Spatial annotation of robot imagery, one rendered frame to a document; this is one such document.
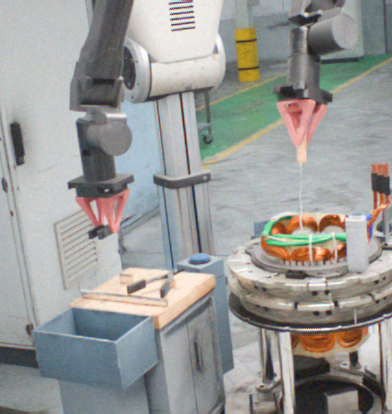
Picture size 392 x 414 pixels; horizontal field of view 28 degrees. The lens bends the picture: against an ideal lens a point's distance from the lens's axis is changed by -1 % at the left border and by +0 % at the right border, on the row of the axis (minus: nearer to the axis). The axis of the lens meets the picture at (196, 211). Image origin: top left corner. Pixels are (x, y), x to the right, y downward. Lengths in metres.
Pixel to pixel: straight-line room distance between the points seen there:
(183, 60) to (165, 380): 0.71
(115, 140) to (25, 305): 2.42
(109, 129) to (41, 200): 2.37
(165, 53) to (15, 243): 2.01
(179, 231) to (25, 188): 1.80
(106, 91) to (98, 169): 0.13
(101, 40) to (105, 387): 0.55
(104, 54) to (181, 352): 0.53
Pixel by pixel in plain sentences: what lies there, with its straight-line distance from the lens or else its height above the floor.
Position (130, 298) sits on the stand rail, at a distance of 1.36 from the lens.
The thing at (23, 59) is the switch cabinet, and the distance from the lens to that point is 3.55.
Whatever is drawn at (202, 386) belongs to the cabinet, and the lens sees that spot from 1.48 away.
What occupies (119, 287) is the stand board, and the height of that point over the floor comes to 1.06.
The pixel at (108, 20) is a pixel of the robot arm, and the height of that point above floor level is 1.54.
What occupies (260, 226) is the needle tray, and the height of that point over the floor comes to 1.05.
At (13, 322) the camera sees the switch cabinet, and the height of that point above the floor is 0.23.
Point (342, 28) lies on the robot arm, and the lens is 1.34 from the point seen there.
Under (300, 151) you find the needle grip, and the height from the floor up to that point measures 1.29.
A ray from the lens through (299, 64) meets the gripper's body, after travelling 1.37.
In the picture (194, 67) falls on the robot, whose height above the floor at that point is 1.42.
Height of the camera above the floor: 1.55
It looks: 15 degrees down
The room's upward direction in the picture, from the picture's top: 6 degrees counter-clockwise
